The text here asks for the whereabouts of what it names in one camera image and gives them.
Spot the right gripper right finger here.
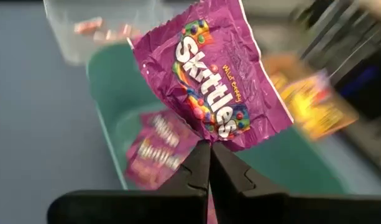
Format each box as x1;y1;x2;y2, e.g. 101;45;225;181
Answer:
208;141;381;224

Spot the clear plastic bin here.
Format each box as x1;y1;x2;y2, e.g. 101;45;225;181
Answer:
42;0;166;67

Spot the green plastic bin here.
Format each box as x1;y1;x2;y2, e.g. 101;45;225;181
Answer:
86;43;346;195

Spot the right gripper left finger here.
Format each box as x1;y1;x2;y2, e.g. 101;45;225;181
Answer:
47;139;211;224

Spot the yellow sour candy pack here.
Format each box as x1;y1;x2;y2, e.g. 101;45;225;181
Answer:
282;71;359;141

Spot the orange plastic bin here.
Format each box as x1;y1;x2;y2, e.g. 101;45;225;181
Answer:
261;52;360;141

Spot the wooden side board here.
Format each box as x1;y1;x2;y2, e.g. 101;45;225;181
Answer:
357;0;381;20

